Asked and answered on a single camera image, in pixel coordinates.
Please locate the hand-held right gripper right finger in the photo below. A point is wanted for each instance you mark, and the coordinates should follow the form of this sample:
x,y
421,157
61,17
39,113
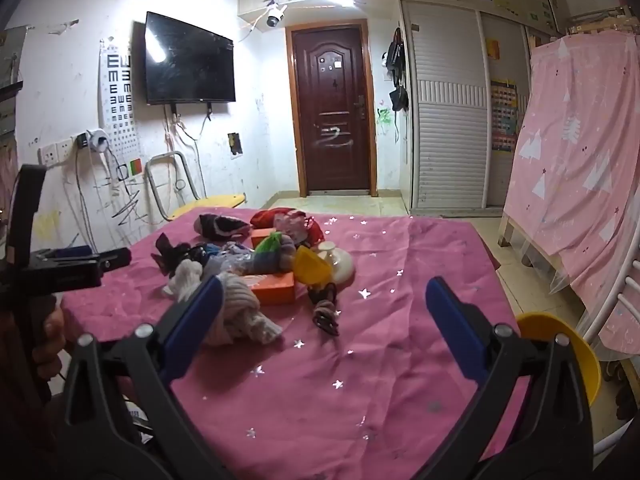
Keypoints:
x,y
455,325

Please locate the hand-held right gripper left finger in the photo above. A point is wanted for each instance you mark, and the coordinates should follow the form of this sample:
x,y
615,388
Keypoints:
x,y
195,325

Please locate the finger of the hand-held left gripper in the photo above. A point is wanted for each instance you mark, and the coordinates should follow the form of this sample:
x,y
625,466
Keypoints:
x,y
112,259
72,251

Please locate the black and pink sock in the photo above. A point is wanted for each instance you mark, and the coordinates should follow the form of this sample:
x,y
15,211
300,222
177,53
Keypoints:
x,y
220,225

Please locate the cream scalp brush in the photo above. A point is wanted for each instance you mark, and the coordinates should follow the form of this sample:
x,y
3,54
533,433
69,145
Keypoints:
x,y
337,260

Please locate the person's left hand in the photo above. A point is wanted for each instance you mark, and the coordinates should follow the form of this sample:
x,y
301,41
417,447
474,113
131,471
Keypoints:
x,y
50,342

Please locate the beige knitted sock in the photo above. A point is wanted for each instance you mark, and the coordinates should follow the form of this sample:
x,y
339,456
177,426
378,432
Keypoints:
x,y
240,310

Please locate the white knitted sock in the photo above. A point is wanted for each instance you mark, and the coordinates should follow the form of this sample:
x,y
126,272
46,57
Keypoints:
x,y
185,275

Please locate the clear plastic wrapper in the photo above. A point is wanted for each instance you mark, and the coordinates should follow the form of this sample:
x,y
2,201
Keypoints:
x,y
235,260

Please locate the short orange box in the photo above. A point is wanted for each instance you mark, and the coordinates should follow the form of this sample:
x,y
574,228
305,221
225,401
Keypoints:
x,y
272,290

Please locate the red green flag sticker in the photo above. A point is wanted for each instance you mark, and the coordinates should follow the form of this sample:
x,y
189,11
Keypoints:
x,y
134,166

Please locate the green plastic piece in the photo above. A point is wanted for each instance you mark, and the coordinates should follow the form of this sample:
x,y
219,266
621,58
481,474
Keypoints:
x,y
270,245

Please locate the pink star tablecloth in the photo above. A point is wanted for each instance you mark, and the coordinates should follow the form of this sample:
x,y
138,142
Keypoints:
x,y
350,360

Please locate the yellow seat folding chair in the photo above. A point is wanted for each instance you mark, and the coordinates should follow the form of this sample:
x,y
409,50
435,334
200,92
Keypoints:
x,y
210,202

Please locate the white round plug device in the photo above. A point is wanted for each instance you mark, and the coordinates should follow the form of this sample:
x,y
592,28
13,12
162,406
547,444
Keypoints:
x,y
97,141

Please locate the yellow plastic basin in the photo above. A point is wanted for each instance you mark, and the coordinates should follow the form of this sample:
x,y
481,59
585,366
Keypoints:
x,y
575,355

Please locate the yellow plastic funnel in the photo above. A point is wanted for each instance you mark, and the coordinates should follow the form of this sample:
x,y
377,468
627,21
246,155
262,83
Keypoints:
x,y
311,267

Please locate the brown scrunchie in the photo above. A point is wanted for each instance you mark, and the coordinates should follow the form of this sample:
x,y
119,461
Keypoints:
x,y
326,309

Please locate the red plastic wrapper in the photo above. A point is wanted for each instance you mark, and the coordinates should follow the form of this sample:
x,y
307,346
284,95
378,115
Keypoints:
x,y
302,228

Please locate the white eye chart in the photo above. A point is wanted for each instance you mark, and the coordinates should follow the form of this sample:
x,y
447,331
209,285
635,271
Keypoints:
x,y
119,100

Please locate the white louvered wardrobe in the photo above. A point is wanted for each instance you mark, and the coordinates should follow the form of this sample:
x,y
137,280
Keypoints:
x,y
450,160

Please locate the pink tree print curtain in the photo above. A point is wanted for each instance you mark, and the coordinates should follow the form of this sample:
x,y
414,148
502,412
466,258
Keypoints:
x,y
575,160

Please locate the colourful grid poster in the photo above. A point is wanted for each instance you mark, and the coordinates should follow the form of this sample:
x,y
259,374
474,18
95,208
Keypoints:
x,y
504,115

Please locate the small black hanging bag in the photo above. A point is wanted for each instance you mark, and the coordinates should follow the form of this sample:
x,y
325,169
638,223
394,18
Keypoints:
x,y
398,98

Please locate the dark brown door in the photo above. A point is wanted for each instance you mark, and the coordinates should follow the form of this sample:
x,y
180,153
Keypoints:
x,y
332,110

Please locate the large black hanging bag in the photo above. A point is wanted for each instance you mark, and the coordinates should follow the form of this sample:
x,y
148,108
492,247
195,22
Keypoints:
x,y
395,55

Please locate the yellow wardrobe sticker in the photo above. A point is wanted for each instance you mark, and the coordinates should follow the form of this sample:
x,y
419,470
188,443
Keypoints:
x,y
493,50

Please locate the white wall sockets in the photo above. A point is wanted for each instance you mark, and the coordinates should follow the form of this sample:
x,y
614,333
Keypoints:
x,y
55,152

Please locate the wooden bed frame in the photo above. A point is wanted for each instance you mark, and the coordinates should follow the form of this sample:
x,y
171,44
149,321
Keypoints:
x,y
506,230

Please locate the white metal tube frame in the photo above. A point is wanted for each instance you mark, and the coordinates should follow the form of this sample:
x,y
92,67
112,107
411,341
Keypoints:
x,y
607,305

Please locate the dark wall picture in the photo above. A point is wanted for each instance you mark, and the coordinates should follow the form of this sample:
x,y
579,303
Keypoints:
x,y
235,144

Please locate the black wall television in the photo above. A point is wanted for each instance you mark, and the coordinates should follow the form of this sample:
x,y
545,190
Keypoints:
x,y
189,62

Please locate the white security camera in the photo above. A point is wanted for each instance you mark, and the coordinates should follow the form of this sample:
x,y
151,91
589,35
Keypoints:
x,y
274,14

